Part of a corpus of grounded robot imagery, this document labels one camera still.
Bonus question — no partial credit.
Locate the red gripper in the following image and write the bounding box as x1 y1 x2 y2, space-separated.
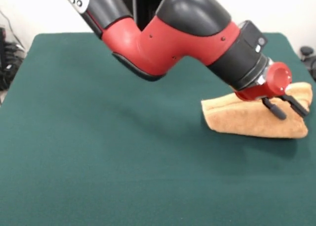
234 61 310 120

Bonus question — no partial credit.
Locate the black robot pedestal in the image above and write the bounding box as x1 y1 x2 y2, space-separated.
118 0 171 31

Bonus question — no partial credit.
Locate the orange terry towel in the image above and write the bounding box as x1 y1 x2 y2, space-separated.
201 82 314 139

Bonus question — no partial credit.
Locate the dark green table cloth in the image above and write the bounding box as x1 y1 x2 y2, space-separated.
0 32 316 226

